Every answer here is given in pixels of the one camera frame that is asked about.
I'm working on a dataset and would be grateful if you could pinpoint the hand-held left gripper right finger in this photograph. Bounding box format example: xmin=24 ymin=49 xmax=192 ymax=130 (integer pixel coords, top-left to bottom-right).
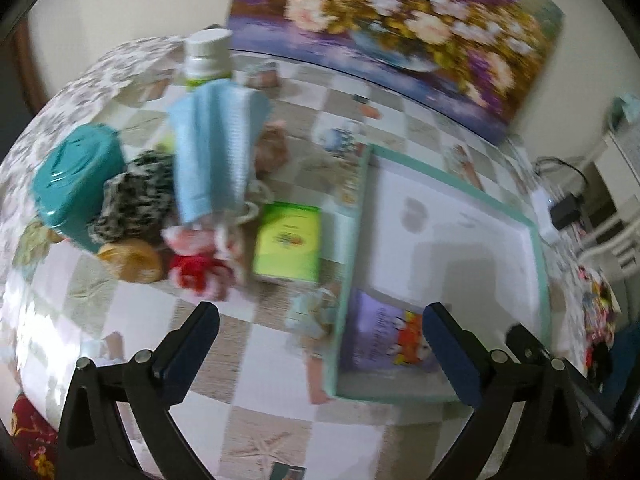
xmin=422 ymin=302 xmax=588 ymax=480

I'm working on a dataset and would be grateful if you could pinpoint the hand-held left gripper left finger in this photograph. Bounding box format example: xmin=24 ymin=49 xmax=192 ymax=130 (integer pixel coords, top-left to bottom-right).
xmin=57 ymin=301 xmax=221 ymax=480

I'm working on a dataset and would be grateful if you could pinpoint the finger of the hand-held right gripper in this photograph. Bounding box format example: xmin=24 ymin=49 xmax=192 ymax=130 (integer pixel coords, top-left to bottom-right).
xmin=506 ymin=325 xmax=551 ymax=362

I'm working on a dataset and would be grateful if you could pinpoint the pink white fluffy cloth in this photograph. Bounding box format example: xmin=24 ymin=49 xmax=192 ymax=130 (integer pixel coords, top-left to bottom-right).
xmin=161 ymin=222 xmax=251 ymax=303

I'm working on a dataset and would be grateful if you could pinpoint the teal rimmed white tray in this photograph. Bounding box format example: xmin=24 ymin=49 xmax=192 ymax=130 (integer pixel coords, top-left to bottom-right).
xmin=325 ymin=142 xmax=553 ymax=403

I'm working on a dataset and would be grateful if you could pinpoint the purple booklet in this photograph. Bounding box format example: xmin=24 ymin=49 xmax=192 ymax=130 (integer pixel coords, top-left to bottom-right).
xmin=342 ymin=290 xmax=451 ymax=376

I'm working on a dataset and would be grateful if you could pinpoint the colourful toy pile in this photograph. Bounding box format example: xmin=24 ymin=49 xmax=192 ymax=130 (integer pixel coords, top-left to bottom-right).
xmin=577 ymin=265 xmax=621 ymax=341

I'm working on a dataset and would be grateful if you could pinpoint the red fluffy cloth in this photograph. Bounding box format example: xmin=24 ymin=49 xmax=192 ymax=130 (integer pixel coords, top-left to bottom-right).
xmin=170 ymin=255 xmax=221 ymax=292

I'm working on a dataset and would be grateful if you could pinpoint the checked tablecloth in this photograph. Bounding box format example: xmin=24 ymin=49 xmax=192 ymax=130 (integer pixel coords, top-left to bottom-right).
xmin=0 ymin=55 xmax=591 ymax=480

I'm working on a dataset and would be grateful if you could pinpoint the orange round object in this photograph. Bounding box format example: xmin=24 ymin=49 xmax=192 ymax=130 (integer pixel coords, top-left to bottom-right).
xmin=97 ymin=240 xmax=163 ymax=283

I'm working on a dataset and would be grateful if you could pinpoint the white charger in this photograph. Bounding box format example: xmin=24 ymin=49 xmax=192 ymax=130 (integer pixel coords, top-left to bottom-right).
xmin=530 ymin=187 xmax=561 ymax=243

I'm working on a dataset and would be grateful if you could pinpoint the white plastic rack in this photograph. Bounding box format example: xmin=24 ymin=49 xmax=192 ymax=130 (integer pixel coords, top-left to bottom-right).
xmin=575 ymin=135 xmax=640 ymax=271

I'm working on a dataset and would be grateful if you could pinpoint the black power adapter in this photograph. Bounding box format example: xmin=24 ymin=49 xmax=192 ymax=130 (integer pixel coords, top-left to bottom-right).
xmin=550 ymin=195 xmax=586 ymax=228

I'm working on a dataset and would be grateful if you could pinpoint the green box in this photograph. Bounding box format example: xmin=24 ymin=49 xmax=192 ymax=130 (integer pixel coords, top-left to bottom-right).
xmin=252 ymin=202 xmax=322 ymax=283

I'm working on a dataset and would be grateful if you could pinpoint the black white fluffy cloth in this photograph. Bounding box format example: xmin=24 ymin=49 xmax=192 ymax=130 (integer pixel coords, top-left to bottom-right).
xmin=89 ymin=151 xmax=176 ymax=241

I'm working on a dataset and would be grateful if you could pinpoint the red floral cloth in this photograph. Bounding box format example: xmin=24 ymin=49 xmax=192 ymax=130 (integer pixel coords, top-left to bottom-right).
xmin=10 ymin=395 xmax=58 ymax=478

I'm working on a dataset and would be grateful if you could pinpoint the light blue waffle cloth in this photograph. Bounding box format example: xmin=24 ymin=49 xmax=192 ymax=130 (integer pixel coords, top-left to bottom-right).
xmin=167 ymin=81 xmax=271 ymax=223

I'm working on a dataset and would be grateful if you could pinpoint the teal plastic container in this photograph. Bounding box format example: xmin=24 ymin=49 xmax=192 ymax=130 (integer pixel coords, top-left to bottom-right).
xmin=31 ymin=124 xmax=126 ymax=253

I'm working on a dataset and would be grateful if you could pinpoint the white box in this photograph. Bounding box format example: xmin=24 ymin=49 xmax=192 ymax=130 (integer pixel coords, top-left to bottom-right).
xmin=595 ymin=105 xmax=640 ymax=181

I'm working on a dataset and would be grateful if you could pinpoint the crumpled pink beige cloth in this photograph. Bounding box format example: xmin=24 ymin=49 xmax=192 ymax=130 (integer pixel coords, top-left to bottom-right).
xmin=255 ymin=122 xmax=291 ymax=176

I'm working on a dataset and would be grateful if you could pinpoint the grey floral cloth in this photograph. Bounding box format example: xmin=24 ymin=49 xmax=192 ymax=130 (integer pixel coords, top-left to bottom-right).
xmin=0 ymin=35 xmax=185 ymax=201

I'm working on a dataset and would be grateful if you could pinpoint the white bottle green label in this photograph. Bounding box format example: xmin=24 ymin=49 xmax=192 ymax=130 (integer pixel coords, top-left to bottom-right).
xmin=182 ymin=27 xmax=235 ymax=92

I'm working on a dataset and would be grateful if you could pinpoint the flower painting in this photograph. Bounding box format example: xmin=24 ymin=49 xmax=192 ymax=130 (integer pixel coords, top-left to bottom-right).
xmin=226 ymin=0 xmax=566 ymax=146

